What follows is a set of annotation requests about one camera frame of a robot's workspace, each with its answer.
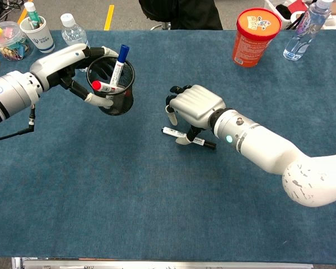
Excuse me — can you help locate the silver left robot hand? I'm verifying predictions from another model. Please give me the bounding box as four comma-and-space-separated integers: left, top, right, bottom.
29, 43, 120, 107

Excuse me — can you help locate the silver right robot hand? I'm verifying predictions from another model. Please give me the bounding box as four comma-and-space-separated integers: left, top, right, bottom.
164, 84, 227, 146

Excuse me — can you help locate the black cap whiteboard marker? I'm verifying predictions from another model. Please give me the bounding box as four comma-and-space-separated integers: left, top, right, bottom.
161, 126, 217, 150

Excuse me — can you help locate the red cap whiteboard marker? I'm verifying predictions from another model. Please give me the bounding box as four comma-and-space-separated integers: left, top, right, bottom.
91, 80, 127, 95

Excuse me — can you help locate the blue cap whiteboard marker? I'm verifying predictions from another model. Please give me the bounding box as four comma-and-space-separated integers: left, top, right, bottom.
109, 44, 130, 86

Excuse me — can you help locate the black cylindrical cup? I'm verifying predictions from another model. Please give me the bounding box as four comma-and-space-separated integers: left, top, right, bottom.
86, 55, 136, 117

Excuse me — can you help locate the white paper cup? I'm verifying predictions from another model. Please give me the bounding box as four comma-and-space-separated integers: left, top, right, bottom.
19, 16, 56, 54

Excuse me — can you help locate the white cap water bottle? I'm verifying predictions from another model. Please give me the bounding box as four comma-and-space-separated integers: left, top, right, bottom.
60, 13, 91, 50

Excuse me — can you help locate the clear jar of clips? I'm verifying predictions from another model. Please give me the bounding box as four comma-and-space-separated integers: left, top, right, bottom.
0, 21, 34, 62

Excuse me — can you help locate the green white tube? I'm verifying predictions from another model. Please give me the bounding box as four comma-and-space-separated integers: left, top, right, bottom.
24, 1, 43, 29

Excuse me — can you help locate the orange lidded canister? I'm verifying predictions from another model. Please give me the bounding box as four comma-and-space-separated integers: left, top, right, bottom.
231, 7, 282, 68

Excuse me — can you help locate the chrome stool base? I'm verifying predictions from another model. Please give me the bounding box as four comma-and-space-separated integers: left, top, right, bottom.
150, 22, 172, 31

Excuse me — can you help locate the person in black clothes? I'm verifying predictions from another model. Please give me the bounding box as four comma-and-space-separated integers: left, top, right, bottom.
138, 0, 223, 31

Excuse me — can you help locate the blue felt table cover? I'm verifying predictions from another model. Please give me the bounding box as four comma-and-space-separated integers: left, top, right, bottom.
0, 29, 336, 266

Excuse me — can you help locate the purple label clear bottle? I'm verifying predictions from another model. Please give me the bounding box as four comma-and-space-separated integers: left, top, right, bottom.
282, 0, 334, 62

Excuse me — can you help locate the white storage basket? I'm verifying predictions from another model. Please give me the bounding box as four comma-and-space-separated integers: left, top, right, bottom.
264, 0, 317, 31

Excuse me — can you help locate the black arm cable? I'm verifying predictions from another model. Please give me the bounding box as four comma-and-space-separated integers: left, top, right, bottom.
0, 104, 36, 143

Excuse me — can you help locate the black cable tangle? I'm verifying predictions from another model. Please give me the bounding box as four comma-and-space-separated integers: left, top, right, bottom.
0, 0, 25, 24

